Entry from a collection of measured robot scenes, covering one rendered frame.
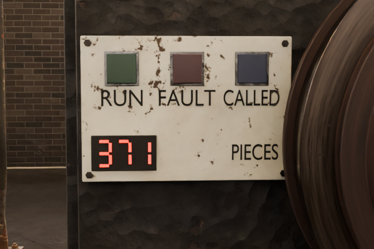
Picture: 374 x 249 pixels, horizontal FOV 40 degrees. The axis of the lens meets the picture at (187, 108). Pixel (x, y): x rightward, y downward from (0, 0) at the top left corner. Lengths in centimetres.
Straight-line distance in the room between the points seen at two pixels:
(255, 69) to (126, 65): 16
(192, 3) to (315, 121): 23
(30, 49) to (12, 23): 40
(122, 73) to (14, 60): 624
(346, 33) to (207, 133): 21
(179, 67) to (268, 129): 14
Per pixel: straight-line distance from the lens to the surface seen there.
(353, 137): 52
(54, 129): 677
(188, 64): 63
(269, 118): 65
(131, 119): 64
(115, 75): 63
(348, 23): 54
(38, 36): 679
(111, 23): 66
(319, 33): 59
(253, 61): 64
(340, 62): 53
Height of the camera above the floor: 119
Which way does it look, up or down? 4 degrees down
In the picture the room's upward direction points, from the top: straight up
